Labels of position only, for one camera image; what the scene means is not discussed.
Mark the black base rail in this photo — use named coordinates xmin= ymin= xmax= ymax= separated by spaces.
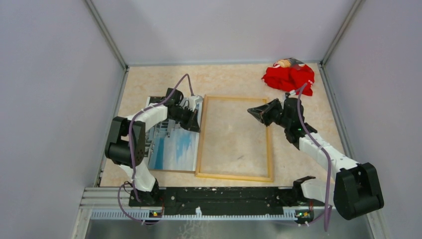
xmin=128 ymin=187 xmax=323 ymax=216

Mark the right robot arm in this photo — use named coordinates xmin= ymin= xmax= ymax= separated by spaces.
xmin=247 ymin=98 xmax=385 ymax=220

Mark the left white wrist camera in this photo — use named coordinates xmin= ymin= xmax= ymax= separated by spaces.
xmin=188 ymin=95 xmax=204 ymax=111

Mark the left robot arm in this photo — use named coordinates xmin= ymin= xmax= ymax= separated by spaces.
xmin=105 ymin=88 xmax=203 ymax=206

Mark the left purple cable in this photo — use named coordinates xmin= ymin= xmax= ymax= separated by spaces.
xmin=117 ymin=73 xmax=195 ymax=226

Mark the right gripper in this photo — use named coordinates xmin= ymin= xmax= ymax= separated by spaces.
xmin=248 ymin=98 xmax=291 ymax=128

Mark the building photo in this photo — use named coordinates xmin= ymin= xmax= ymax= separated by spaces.
xmin=145 ymin=96 xmax=204 ymax=174

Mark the yellow wooden picture frame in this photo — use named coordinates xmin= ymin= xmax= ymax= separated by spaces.
xmin=195 ymin=95 xmax=274 ymax=183

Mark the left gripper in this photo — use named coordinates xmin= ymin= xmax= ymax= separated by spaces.
xmin=170 ymin=106 xmax=201 ymax=132

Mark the red cloth doll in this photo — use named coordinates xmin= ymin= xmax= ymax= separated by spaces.
xmin=261 ymin=58 xmax=315 ymax=96

